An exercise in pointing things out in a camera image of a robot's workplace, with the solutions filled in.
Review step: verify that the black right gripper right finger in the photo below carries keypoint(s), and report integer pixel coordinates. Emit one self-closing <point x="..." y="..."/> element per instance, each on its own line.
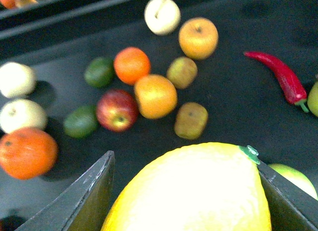
<point x="291" y="208"/>

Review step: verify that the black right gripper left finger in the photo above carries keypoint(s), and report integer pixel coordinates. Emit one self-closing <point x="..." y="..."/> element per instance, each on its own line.
<point x="83" y="205"/>

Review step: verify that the yellow lemon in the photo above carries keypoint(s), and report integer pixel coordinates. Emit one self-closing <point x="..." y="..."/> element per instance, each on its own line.
<point x="205" y="187"/>

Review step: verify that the large orange fruit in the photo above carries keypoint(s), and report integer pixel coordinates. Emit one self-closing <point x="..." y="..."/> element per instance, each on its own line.
<point x="27" y="153"/>

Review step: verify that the green lime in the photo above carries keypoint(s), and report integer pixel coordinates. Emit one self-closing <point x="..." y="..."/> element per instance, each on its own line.
<point x="100" y="72"/>
<point x="81" y="122"/>

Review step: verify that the red apple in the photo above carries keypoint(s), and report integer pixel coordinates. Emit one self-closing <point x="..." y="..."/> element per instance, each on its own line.
<point x="117" y="110"/>

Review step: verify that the red chili pepper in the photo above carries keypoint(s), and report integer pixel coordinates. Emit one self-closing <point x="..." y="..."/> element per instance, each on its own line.
<point x="290" y="84"/>

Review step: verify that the orange yellow apple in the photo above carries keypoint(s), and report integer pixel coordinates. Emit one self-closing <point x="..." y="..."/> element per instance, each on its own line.
<point x="156" y="96"/>

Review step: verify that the brown kiwi fruit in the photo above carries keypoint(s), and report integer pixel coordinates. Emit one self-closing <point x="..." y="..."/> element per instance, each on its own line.
<point x="190" y="121"/>

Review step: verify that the white pear left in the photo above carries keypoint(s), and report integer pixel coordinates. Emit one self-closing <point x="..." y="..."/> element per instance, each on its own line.
<point x="17" y="80"/>

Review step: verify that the orange near front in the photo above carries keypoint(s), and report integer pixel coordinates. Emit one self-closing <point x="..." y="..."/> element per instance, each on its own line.
<point x="131" y="64"/>

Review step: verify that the green kiwi upper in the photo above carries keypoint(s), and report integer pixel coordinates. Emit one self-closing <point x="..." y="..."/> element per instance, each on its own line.
<point x="182" y="72"/>

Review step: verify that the white pear with stem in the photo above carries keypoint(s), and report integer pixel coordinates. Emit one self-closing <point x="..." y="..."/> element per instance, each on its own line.
<point x="162" y="17"/>

